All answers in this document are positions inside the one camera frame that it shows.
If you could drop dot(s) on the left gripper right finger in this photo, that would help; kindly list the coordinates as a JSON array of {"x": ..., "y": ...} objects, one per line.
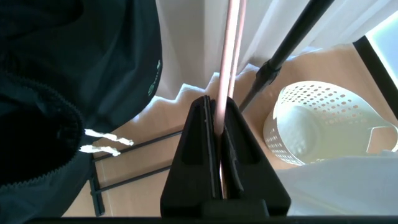
[{"x": 261, "y": 186}]

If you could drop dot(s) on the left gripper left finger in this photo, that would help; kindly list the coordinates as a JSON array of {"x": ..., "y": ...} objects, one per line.
[{"x": 189, "y": 186}]

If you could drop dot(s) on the white garment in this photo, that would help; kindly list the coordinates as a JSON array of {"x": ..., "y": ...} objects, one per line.
[{"x": 342, "y": 186}]

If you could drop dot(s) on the pink clothes hanger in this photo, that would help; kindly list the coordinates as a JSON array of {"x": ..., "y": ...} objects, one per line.
[{"x": 228, "y": 62}]

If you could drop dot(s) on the black garment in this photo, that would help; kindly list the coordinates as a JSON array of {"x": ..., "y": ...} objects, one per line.
[{"x": 62, "y": 77}]

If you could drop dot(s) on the white laundry basket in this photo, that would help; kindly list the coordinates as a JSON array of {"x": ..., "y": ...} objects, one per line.
[{"x": 326, "y": 124}]

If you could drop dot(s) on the black clothes rack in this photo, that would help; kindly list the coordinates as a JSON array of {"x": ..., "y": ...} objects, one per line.
[{"x": 289, "y": 40}]

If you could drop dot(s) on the beige curtain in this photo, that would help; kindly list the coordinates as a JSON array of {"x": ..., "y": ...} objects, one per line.
[{"x": 192, "y": 46}]

